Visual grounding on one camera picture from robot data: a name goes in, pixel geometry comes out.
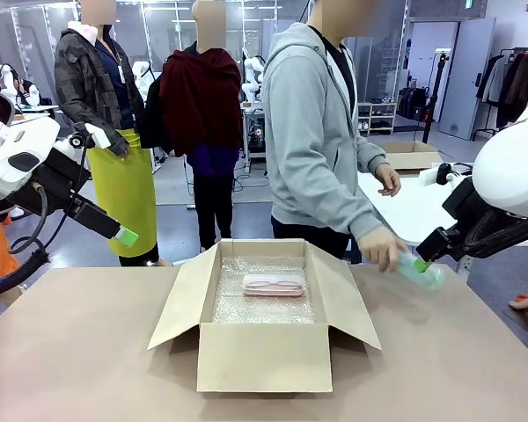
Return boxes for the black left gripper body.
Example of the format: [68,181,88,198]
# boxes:
[68,196,122,242]

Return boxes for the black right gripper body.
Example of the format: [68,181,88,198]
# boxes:
[415,225,462,266]

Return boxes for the green glasses case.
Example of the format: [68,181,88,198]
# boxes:
[394,250,446,292]

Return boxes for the brown cardboard shipping box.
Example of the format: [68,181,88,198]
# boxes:
[147,237,383,394]

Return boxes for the person's left forearm grey sleeve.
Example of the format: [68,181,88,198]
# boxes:
[356,138,389,175]

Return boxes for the person's right forearm grey sleeve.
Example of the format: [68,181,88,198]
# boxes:
[325,187,386,242]

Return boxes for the person's right hand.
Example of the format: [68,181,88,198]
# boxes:
[359,228,410,274]

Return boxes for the person's left hand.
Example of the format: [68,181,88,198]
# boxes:
[374,161,403,198]

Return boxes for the mannequin with yellow skirt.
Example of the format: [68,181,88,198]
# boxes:
[54,0,160,268]

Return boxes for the white side table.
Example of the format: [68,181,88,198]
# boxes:
[356,168,528,261]

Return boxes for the white device with black knob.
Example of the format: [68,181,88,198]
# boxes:
[419,161,473,186]
[68,121,115,150]

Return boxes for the open cardboard box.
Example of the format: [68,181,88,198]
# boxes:
[377,140,444,172]

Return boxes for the wooden shoe shelf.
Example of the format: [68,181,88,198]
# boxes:
[356,101,398,136]

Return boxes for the black suitcases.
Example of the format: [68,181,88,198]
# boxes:
[397,84,433,123]

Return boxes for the black tripod stand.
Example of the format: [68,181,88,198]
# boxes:
[421,50,451,145]

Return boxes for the clear bubble wrap sheet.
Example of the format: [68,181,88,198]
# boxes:
[209,256,317,325]

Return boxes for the mannequin with dark red coat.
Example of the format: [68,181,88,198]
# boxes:
[139,0,245,255]

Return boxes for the metal equipment cart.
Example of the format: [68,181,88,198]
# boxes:
[241,103,268,173]

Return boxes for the person in grey hoodie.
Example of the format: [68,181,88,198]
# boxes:
[261,0,402,266]

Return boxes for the black clothes rack with garments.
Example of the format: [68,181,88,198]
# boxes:
[474,46,528,142]

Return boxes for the black right arm cable sleeve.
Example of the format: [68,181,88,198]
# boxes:
[460,209,528,260]

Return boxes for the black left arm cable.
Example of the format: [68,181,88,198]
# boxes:
[0,182,51,301]

